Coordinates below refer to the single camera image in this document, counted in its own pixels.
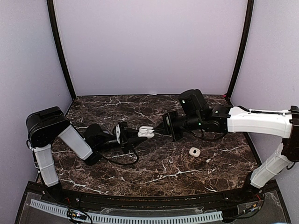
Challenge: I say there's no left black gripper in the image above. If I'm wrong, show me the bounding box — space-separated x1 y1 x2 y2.
95 127 147 154

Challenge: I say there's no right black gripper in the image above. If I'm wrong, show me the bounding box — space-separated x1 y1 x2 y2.
153 111 203 142

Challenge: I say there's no white oval charging case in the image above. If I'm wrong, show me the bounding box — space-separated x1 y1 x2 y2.
137 126 155 139

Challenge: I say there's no beige square charging case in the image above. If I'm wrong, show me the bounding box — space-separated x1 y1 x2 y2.
189 147 201 157

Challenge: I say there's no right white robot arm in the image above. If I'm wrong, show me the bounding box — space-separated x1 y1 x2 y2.
154 89 299 203

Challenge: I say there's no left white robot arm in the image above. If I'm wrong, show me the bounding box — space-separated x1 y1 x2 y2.
26 106 155 203

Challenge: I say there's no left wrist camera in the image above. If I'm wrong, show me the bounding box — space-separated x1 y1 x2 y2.
114 124 121 144

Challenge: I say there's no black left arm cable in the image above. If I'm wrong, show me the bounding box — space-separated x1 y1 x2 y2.
93 149 140 166

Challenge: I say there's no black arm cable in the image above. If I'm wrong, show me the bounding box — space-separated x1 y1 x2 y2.
93 149 140 166
235 105 299 116

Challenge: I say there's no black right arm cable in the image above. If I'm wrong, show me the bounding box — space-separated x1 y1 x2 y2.
235 105 299 116

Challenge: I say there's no black front rail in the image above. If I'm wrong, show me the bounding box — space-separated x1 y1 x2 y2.
60 188 242 210

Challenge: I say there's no white slotted cable duct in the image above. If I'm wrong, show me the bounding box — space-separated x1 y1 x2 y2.
29 199 223 224

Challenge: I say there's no left black frame post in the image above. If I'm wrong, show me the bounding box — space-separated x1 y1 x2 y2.
46 0 77 100

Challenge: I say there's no black frame post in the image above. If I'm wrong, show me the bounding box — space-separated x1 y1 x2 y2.
46 0 77 100
225 0 254 102

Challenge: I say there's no right black frame post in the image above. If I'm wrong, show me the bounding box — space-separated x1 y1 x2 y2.
225 0 254 102

